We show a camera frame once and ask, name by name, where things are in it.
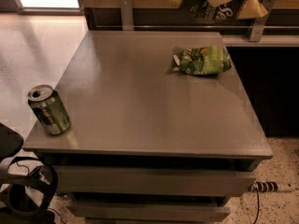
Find brown chip bag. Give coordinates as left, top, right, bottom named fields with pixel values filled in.
left=166, top=0, right=245, bottom=21

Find green chip bag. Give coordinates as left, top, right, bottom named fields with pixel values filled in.
left=173, top=46, right=232, bottom=76

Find green soda can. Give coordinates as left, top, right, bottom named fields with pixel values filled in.
left=27, top=85, right=71, bottom=135

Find grey drawer cabinet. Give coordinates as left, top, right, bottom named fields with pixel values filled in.
left=24, top=31, right=273, bottom=224

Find white power strip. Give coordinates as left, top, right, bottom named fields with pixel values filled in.
left=248, top=181, right=296, bottom=192

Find upper grey drawer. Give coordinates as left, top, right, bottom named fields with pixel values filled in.
left=55, top=166, right=255, bottom=197

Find grey drawer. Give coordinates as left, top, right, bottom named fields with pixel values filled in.
left=55, top=166, right=255, bottom=197
left=67, top=202, right=230, bottom=222

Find lower grey drawer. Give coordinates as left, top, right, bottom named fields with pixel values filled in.
left=67, top=202, right=230, bottom=222

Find black office chair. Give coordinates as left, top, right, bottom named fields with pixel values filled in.
left=0, top=123, right=58, bottom=224

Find grey wall shelf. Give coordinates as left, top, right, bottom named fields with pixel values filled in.
left=222, top=35, right=299, bottom=48

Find left metal wall bracket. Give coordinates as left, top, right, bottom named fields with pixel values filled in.
left=120, top=0, right=135, bottom=31

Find black power cable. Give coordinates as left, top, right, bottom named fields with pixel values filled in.
left=252, top=184, right=262, bottom=224

